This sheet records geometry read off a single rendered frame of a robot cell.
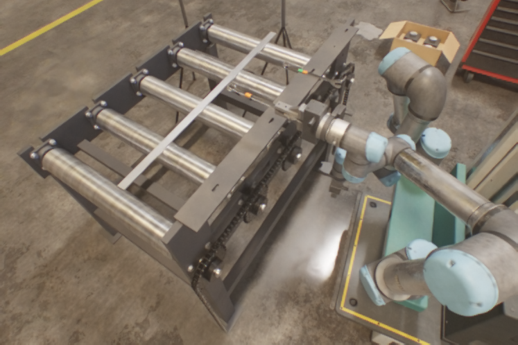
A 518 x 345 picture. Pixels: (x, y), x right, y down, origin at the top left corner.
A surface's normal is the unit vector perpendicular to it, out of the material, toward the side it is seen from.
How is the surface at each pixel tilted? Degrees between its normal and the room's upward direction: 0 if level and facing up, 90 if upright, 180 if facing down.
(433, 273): 83
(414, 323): 0
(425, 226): 0
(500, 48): 90
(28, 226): 0
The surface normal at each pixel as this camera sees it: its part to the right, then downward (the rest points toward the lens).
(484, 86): -0.05, -0.63
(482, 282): 0.06, -0.29
